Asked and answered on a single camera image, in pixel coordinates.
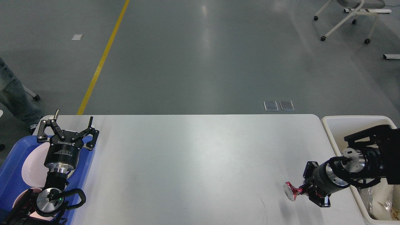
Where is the blue plastic tray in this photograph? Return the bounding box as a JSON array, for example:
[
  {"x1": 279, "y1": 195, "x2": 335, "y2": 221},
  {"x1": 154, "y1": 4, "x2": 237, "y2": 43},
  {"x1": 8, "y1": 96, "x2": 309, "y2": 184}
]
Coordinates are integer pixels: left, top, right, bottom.
[{"x1": 0, "y1": 135, "x2": 95, "y2": 221}]

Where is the pink ribbed mug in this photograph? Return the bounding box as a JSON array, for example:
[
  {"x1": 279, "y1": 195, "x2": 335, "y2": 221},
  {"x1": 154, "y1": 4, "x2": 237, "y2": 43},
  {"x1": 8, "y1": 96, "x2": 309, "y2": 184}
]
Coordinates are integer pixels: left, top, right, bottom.
[{"x1": 12, "y1": 187, "x2": 57, "y2": 221}]

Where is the pink plate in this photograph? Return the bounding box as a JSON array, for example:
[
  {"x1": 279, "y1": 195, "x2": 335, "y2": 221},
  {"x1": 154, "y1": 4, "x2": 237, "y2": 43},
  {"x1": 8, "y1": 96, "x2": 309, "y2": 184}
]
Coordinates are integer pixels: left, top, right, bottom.
[{"x1": 21, "y1": 142, "x2": 50, "y2": 188}]

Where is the foil sheet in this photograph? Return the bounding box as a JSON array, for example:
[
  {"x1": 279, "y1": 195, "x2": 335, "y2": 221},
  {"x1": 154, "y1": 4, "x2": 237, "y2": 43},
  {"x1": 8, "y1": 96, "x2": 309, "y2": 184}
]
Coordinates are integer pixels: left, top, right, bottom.
[{"x1": 359, "y1": 188, "x2": 390, "y2": 216}]

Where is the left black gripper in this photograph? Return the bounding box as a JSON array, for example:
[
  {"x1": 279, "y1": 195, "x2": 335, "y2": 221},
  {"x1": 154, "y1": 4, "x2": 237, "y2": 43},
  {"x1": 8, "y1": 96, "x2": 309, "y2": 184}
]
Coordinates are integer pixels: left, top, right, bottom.
[{"x1": 37, "y1": 109, "x2": 100, "y2": 172}]

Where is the beige plastic bin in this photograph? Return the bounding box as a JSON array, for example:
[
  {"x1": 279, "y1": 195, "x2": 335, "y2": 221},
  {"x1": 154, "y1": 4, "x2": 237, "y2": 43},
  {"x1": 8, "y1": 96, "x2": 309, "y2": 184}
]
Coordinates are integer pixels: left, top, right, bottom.
[{"x1": 321, "y1": 115, "x2": 399, "y2": 225}]

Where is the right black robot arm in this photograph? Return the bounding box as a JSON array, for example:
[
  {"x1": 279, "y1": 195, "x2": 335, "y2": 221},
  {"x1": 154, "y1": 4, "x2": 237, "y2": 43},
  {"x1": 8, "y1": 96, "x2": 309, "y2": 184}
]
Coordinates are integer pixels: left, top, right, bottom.
[{"x1": 297, "y1": 124, "x2": 400, "y2": 208}]

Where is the red foil wrapper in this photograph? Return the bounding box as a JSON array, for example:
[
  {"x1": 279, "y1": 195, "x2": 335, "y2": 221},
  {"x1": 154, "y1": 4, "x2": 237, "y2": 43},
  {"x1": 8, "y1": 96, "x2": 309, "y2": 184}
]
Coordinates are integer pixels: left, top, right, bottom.
[{"x1": 283, "y1": 181, "x2": 308, "y2": 201}]

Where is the white bar on floor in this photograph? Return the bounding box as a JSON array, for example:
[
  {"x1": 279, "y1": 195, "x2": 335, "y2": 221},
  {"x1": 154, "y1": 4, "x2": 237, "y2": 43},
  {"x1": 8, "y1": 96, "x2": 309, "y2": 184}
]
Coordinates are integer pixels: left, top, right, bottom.
[{"x1": 383, "y1": 54, "x2": 400, "y2": 60}]

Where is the person leg with sneaker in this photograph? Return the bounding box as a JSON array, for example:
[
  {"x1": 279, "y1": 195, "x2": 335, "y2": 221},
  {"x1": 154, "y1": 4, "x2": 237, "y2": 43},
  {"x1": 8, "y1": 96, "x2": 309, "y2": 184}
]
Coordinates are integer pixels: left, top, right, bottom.
[{"x1": 0, "y1": 58, "x2": 44, "y2": 134}]

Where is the white chair base left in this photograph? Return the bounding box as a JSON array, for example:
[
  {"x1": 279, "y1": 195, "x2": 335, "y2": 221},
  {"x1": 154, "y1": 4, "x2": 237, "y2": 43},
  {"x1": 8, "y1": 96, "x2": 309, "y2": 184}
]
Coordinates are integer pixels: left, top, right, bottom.
[{"x1": 22, "y1": 85, "x2": 41, "y2": 101}]

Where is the light green plate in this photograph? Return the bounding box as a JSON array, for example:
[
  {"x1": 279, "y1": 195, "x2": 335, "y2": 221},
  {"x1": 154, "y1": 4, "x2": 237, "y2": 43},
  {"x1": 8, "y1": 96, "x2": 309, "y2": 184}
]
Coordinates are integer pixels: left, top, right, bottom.
[{"x1": 67, "y1": 162, "x2": 79, "y2": 179}]

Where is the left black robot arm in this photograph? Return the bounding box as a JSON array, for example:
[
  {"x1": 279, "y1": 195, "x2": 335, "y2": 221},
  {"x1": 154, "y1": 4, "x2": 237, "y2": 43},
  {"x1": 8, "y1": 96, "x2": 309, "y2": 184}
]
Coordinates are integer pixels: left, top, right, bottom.
[{"x1": 1, "y1": 111, "x2": 99, "y2": 225}]

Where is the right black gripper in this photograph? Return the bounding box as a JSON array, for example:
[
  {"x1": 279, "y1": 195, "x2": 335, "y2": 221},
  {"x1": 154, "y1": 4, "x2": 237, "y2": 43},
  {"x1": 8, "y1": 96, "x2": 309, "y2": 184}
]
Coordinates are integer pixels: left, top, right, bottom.
[{"x1": 303, "y1": 161, "x2": 350, "y2": 208}]

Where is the brown paper ball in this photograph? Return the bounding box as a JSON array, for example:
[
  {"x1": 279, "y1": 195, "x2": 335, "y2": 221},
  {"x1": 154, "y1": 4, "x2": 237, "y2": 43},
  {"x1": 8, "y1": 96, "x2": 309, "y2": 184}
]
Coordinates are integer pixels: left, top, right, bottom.
[{"x1": 390, "y1": 205, "x2": 400, "y2": 221}]

